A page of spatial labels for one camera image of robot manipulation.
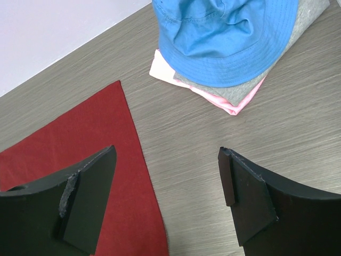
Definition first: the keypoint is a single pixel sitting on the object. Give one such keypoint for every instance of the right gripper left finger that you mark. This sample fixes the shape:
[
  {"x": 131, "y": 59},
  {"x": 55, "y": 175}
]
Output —
[{"x": 61, "y": 213}]

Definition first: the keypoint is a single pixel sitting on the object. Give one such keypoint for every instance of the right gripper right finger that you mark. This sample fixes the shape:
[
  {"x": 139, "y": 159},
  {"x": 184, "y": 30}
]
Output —
[{"x": 274, "y": 215}]

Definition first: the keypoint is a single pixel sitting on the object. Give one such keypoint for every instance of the red cloth napkin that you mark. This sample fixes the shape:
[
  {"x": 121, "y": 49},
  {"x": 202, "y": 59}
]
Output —
[{"x": 133, "y": 224}]

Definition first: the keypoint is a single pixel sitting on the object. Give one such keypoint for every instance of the pink folded cloth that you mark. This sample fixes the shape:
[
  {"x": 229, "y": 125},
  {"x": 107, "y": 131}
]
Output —
[{"x": 161, "y": 70}]

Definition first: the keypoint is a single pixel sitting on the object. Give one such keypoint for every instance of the blue bucket hat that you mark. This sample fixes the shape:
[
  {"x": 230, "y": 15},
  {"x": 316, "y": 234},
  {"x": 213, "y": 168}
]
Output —
[{"x": 223, "y": 43}]

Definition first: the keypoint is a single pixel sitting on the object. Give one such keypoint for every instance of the grey folded cloth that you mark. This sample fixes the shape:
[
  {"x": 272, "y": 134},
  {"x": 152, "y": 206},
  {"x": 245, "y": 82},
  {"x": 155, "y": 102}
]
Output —
[{"x": 308, "y": 11}]

